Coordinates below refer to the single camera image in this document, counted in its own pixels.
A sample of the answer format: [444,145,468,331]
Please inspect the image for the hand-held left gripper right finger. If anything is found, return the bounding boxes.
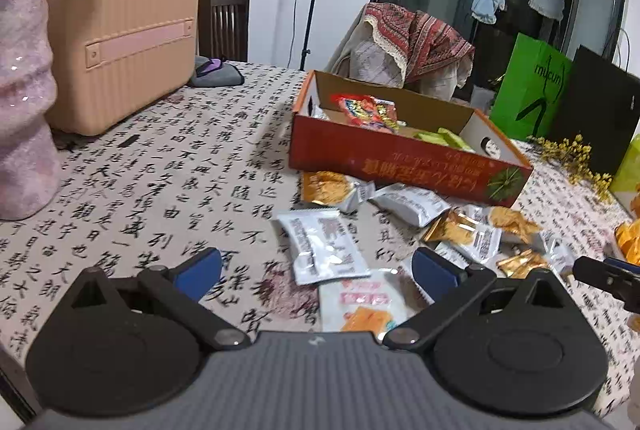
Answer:
[382,247,583,352]

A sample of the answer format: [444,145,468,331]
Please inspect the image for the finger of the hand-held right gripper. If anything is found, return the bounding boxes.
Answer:
[572,256,640,305]

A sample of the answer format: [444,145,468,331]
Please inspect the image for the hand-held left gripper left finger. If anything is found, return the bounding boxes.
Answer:
[65,247,251,351]

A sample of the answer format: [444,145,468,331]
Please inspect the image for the white pink label packet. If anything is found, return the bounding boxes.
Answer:
[320,269,431,333]

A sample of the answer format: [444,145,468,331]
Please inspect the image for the white printed snack packet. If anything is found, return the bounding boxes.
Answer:
[277,208,371,285]

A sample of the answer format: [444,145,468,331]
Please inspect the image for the red cardboard box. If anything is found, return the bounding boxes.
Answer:
[289,70,535,208]

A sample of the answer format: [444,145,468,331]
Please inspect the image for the orange white snack packet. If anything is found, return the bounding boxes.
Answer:
[300,171,376,213]

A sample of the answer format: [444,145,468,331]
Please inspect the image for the green white long packet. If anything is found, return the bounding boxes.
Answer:
[412,130,451,147]
[437,127,476,154]

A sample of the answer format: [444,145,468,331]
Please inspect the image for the red colourful snack packet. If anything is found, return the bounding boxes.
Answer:
[330,92,401,133]

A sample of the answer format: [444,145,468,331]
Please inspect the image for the small silver snack packet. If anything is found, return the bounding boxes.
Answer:
[540,230,576,275]

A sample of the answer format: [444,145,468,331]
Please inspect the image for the orange gold snack packet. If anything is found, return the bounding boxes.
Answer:
[422,207,502,263]

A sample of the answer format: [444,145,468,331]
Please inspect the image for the small gold snack packet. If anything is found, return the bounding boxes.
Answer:
[497,247,551,279]

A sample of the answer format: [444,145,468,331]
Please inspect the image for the silver packet orange print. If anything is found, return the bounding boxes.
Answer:
[487,205,543,243]

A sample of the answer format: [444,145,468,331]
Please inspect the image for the yellow flower sprig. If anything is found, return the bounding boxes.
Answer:
[527,135,613,203]

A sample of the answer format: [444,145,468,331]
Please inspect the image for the black paper bag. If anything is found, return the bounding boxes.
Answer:
[547,44,640,175]

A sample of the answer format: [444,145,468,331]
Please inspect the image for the grey fabric pouch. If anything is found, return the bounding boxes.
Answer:
[189,56,246,88]

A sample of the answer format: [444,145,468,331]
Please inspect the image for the green paper shopping bag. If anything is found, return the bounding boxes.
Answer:
[489,32,573,141]

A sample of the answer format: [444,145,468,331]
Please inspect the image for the red patterned cloth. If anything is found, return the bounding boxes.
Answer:
[362,2,476,90]

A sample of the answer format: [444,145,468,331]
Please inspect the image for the pink textured vase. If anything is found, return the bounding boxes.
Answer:
[0,0,63,221]

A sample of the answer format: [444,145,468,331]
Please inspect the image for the pink hard-shell suitcase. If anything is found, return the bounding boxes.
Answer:
[45,0,200,135]

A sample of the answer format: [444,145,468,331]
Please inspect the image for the dark wooden chair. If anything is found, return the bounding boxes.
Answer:
[197,0,251,63]

